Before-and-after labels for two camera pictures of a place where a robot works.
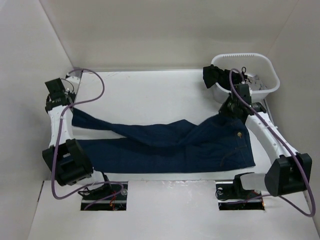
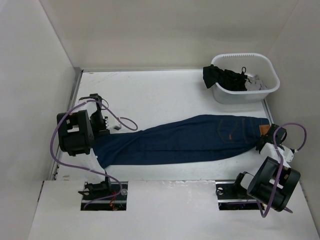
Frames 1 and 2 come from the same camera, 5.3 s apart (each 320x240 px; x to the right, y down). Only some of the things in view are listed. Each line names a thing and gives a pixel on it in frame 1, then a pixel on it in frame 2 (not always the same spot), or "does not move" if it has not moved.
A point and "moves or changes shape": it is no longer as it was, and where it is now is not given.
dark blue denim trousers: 217,142 moves or changes shape
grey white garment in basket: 255,84 does not move
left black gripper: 72,94 → 101,130
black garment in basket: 212,74 does not move
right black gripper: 223,110 → 263,137
